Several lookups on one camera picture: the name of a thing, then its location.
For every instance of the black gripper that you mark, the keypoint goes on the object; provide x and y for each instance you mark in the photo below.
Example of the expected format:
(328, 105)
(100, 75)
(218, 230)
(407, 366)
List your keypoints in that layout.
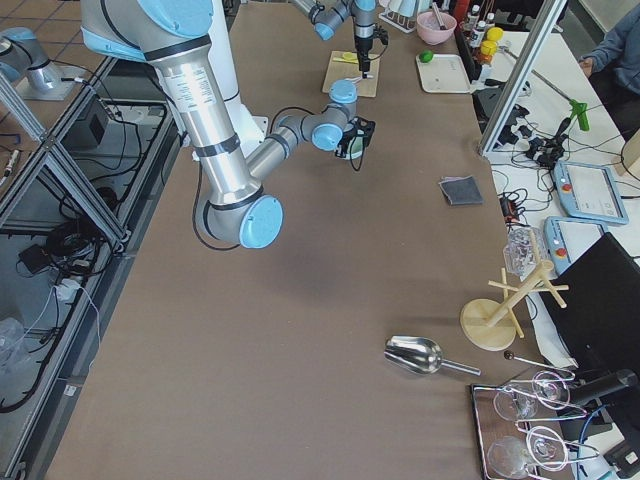
(347, 141)
(362, 46)

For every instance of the light green bowl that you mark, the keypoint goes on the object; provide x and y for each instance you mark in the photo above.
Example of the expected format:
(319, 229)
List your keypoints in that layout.
(355, 147)

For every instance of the white ceramic spoon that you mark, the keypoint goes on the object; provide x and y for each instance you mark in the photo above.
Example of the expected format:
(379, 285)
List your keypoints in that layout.
(359, 79)

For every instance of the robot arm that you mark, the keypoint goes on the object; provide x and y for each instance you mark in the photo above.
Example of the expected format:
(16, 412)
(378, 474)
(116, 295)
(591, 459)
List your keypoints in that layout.
(327, 20)
(187, 43)

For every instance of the pink ice bowl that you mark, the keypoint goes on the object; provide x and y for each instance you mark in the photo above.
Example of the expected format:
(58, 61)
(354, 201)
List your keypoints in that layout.
(428, 27)

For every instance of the yellow plastic knife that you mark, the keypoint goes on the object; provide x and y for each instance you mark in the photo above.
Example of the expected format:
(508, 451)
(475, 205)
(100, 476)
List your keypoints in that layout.
(345, 59)

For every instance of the bamboo cutting board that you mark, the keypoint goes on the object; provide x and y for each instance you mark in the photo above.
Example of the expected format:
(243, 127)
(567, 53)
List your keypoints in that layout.
(338, 71)

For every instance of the green lime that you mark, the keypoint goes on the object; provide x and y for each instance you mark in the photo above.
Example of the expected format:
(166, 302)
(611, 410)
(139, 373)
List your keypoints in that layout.
(426, 56)

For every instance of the cream rabbit tray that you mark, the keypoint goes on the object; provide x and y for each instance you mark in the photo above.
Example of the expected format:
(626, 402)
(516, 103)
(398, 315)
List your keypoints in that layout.
(443, 74)

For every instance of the grey folded cloth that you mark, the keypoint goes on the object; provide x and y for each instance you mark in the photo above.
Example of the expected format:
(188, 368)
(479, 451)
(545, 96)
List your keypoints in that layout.
(459, 191)

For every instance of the green clamp tool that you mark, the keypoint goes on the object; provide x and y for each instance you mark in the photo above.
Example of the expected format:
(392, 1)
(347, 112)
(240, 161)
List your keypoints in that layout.
(579, 111)

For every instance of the metal scoop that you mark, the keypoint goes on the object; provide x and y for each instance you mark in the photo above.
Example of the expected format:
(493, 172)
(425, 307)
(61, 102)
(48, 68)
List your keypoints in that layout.
(421, 355)

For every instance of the wooden mug tree stand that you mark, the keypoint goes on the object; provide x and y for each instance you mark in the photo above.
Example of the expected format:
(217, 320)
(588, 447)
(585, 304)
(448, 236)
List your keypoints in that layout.
(493, 326)

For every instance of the teach pendant near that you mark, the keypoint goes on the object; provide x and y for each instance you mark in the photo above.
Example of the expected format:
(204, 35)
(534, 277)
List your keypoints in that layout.
(569, 238)

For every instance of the teach pendant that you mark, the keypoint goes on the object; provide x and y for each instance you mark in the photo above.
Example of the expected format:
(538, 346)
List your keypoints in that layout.
(589, 192)
(569, 238)

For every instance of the teach pendant far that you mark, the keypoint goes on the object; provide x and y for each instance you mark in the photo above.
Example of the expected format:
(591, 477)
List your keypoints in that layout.
(589, 192)

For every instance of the black monitor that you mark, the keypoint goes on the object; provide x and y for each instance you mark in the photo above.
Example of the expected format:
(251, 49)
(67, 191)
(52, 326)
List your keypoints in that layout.
(599, 326)

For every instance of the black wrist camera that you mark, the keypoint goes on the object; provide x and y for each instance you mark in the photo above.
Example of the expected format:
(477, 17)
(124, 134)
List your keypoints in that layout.
(381, 34)
(364, 131)

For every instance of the aluminium frame post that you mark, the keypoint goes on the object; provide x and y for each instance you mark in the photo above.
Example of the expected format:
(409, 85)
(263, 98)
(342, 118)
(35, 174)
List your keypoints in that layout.
(542, 27)

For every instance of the wire glass rack tray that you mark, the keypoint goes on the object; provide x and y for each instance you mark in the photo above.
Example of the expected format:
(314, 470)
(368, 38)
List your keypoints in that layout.
(518, 427)

